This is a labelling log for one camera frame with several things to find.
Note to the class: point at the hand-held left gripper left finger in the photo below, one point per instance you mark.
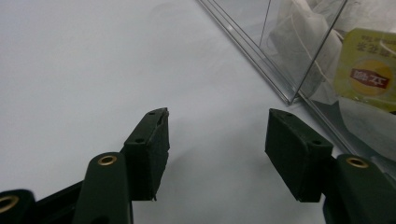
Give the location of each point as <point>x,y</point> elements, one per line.
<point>148,155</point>

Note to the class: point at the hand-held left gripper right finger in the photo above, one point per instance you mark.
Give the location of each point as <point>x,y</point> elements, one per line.
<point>295,152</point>

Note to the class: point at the clear plastic box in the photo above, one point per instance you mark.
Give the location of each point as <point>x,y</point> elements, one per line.
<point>280,74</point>

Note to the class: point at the white table mat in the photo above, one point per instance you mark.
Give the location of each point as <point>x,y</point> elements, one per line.
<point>77,62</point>

